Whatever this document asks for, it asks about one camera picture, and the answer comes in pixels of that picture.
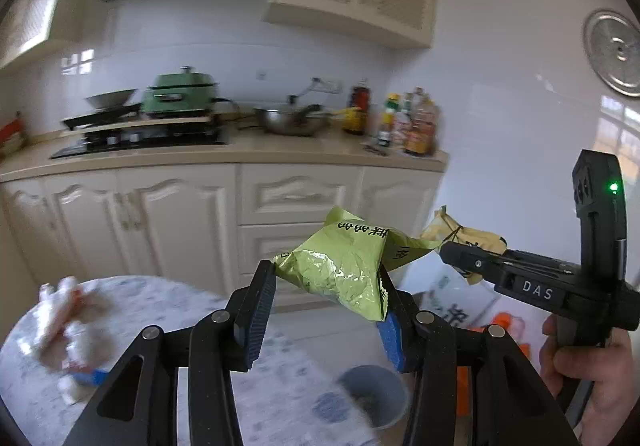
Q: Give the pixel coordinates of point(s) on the white rice bag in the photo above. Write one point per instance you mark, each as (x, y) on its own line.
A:
(455, 301)

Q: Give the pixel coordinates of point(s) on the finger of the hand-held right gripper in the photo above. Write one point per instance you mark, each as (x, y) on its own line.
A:
(475, 258)

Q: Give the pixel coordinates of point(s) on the yellow capped seasoning bottle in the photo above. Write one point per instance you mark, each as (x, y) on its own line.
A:
(389, 124)

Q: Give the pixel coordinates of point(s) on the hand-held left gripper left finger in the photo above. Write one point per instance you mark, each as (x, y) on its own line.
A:
(255, 321)

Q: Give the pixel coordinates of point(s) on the wall socket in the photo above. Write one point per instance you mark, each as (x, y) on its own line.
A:
(327, 86)

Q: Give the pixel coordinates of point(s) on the red white container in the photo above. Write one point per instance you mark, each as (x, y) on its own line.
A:
(12, 134)

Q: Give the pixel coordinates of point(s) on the yellow snack wrapper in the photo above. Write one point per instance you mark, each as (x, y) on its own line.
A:
(440, 231)

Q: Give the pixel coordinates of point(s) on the steel mixing bowl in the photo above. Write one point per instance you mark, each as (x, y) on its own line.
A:
(290, 124)

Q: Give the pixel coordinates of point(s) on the slim seasoning bottle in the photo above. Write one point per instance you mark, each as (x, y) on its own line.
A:
(406, 121)

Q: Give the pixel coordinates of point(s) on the green foil snack bag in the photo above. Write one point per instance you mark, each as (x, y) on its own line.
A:
(340, 266)

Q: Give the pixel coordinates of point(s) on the grey trash bin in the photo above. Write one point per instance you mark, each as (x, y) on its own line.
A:
(375, 391)

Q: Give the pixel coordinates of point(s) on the wooden board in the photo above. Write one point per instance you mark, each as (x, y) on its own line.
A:
(140, 123)

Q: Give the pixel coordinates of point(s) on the person's right hand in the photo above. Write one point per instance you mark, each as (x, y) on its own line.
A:
(607, 366)

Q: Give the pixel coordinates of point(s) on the cooking oil bottle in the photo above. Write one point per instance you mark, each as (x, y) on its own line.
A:
(424, 126)

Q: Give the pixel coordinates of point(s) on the green enamel pot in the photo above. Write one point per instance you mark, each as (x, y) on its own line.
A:
(180, 94)

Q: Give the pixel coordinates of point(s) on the dark sauce bottle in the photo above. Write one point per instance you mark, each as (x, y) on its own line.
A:
(357, 109)

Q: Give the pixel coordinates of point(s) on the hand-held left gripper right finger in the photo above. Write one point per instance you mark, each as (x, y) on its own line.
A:
(392, 341)

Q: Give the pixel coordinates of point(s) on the pile of plastic wrappers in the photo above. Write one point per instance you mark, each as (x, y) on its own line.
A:
(70, 326)

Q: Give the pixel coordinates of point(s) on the black gas stove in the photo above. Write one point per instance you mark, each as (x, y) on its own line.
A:
(140, 144)

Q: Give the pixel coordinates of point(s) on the cream base cabinets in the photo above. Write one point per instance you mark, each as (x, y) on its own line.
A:
(175, 216)

